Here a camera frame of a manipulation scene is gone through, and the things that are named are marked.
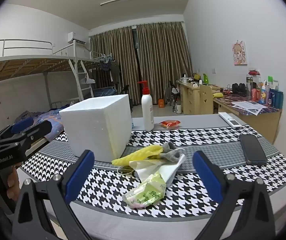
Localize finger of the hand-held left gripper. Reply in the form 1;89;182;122
13;120;53;150
0;118;35;143

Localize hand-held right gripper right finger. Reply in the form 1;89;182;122
192;151;276;240

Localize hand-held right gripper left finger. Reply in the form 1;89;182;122
12;149;95;240

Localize white foam box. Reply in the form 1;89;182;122
59;99;133;163

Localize grey sock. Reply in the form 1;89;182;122
158;141;186;163

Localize yellow face mask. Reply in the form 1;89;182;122
111;144;163;175

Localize green tissue packet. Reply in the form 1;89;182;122
122;172;166;209

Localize person's left hand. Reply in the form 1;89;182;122
0;166;21;205

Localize blue plaid blanket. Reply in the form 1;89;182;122
15;109;65;140

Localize houndstooth tablecloth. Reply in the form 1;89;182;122
18;114;286;240

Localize black smartphone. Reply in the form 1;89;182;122
239;134;268;166

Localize white metal bunk bed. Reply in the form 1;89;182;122
0;39;71;155
53;45;118;105

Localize white remote control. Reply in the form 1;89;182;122
218;112;242;130

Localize white metal ladder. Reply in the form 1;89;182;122
69;58;95;103

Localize red snack packet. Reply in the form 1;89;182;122
159;119;181;130

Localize wooden chair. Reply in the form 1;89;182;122
198;84;214;115

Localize patterned desk mat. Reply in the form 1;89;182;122
214;92;281;114

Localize printed papers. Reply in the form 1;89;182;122
232;101;268;116

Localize wooden desk with drawers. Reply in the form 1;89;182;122
176;80;225;115

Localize white lotion pump bottle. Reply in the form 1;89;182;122
137;80;155;132

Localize hanging dark clothes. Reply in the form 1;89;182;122
98;54;121;83

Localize black folding trolley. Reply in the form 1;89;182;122
167;80;181;105

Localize black folding chair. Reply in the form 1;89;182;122
122;84;133;113

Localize white air conditioner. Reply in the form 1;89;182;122
67;32;87;44

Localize brown curtain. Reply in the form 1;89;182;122
90;26;136;105
136;21;193;105

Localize row of toiletry bottles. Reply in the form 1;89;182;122
245;70;284;110

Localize ceiling tube light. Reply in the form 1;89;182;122
100;0;145;6

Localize pink cartoon wall poster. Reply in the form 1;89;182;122
232;40;248;66

